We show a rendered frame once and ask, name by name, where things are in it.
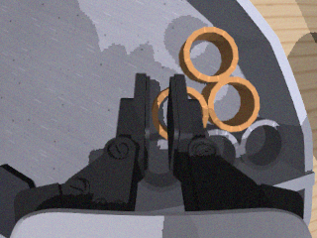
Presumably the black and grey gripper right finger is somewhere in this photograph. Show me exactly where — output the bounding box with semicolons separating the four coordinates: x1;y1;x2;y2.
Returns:
166;74;303;219

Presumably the bronze bushing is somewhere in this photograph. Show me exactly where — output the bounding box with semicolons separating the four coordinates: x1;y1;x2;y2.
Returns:
152;87;209;139
178;27;239;83
201;76;260;132

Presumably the grey metal bushing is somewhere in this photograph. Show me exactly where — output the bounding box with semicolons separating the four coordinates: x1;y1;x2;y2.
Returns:
204;123;241;168
229;117;286;171
140;133;180;192

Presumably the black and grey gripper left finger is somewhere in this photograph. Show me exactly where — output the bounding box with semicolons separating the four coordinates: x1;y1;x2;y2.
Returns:
14;73;151;225

